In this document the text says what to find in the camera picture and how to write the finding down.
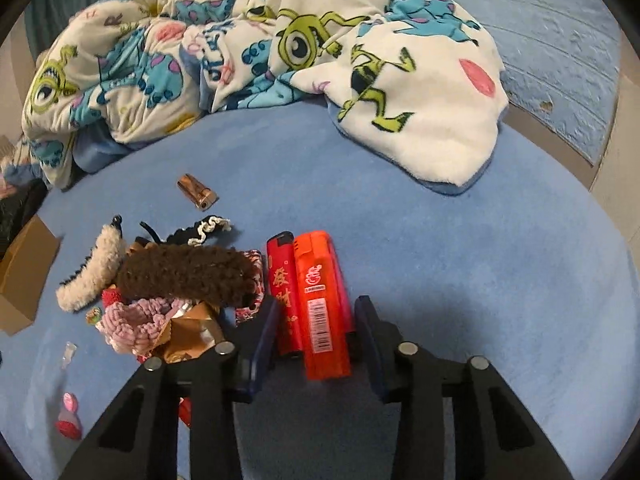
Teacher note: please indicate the clear plastic wrapper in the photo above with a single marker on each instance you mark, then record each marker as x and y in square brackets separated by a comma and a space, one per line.
[69, 352]

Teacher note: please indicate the orange lighter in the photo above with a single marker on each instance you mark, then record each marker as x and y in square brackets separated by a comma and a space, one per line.
[320, 310]

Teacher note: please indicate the cardboard box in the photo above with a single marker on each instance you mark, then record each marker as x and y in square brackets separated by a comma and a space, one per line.
[25, 275]

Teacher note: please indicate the small green candy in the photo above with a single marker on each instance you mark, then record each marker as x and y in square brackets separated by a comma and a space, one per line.
[93, 316]

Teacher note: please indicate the gold foil wrapper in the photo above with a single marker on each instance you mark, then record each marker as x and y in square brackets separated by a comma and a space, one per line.
[192, 332]

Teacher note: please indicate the cream fuzzy hair clip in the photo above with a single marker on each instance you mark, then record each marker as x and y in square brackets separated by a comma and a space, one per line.
[91, 272]

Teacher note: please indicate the red and white patterned pouch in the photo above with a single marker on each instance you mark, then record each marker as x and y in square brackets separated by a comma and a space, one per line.
[252, 285]

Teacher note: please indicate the printed cartoon blanket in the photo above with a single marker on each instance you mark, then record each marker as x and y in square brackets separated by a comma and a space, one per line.
[260, 55]

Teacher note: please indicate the red lighter with gold print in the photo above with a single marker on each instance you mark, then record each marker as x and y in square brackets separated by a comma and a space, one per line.
[280, 295]

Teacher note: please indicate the brown fuzzy hair claw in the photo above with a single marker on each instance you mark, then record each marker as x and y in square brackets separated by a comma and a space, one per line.
[185, 275]

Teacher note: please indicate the pink knitted scrunchie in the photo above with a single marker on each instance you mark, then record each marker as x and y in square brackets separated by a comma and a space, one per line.
[134, 322]

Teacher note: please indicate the small pink hair clip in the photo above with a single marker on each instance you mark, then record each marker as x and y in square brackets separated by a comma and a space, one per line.
[69, 415]

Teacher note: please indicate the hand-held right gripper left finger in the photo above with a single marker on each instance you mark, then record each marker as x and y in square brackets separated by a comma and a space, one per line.
[264, 336]

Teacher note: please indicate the blue bed sheet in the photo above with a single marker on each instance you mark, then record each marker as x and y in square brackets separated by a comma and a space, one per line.
[450, 270]

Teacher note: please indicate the black and cream scrunchie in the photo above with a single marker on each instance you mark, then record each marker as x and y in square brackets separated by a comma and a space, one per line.
[200, 230]

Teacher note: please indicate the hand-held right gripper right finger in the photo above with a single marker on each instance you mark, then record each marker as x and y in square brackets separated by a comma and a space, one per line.
[371, 340]

